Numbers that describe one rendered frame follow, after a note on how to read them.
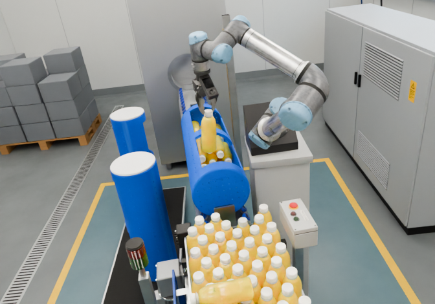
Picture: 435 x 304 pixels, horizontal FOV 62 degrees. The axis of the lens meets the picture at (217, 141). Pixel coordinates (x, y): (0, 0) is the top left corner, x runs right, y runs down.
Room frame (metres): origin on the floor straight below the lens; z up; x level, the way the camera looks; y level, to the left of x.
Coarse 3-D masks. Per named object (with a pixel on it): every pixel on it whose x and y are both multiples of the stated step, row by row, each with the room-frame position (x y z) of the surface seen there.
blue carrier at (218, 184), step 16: (192, 112) 2.28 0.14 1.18; (192, 128) 1.95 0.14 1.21; (224, 128) 2.14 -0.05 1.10; (192, 144) 1.77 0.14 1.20; (192, 160) 1.62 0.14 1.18; (192, 176) 1.50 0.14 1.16; (208, 176) 1.42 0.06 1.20; (224, 176) 1.43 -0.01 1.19; (240, 176) 1.43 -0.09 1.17; (192, 192) 1.41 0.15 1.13; (208, 192) 1.42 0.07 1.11; (224, 192) 1.42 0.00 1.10; (240, 192) 1.43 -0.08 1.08; (208, 208) 1.41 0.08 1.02
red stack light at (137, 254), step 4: (140, 248) 0.94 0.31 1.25; (144, 248) 0.96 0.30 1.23; (128, 252) 0.94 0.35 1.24; (132, 252) 0.93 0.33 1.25; (136, 252) 0.93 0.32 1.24; (140, 252) 0.94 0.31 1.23; (144, 252) 0.95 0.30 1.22; (128, 256) 0.94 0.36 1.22; (132, 256) 0.93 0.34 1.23; (136, 256) 0.93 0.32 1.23; (140, 256) 0.94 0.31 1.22
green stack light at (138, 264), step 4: (144, 256) 0.95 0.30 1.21; (132, 260) 0.93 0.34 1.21; (136, 260) 0.93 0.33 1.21; (140, 260) 0.93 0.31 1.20; (144, 260) 0.94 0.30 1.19; (148, 260) 0.97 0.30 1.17; (132, 264) 0.94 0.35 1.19; (136, 264) 0.93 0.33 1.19; (140, 264) 0.93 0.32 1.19; (144, 264) 0.94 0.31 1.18; (136, 268) 0.93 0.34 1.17; (140, 268) 0.93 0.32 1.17
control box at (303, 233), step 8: (296, 200) 1.29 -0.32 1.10; (280, 208) 1.28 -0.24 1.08; (288, 208) 1.24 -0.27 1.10; (296, 208) 1.23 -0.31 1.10; (304, 208) 1.23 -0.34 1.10; (280, 216) 1.28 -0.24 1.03; (288, 216) 1.19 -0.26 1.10; (296, 216) 1.18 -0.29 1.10; (304, 216) 1.18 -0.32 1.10; (288, 224) 1.17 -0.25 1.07; (296, 224) 1.13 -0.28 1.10; (304, 224) 1.13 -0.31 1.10; (312, 224) 1.12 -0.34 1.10; (288, 232) 1.17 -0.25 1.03; (296, 232) 1.10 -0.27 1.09; (304, 232) 1.10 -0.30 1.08; (312, 232) 1.10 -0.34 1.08; (296, 240) 1.10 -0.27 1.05; (304, 240) 1.10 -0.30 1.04; (312, 240) 1.10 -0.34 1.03; (296, 248) 1.10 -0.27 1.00
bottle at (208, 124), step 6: (204, 114) 1.51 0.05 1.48; (204, 120) 1.48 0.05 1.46; (210, 120) 1.48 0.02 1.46; (204, 126) 1.48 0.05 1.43; (210, 126) 1.47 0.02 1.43; (204, 132) 1.48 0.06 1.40; (210, 132) 1.47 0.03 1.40; (204, 138) 1.48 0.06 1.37; (210, 138) 1.47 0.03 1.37; (204, 144) 1.48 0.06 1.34; (210, 144) 1.47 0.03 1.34; (204, 150) 1.48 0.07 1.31; (210, 150) 1.47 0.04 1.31
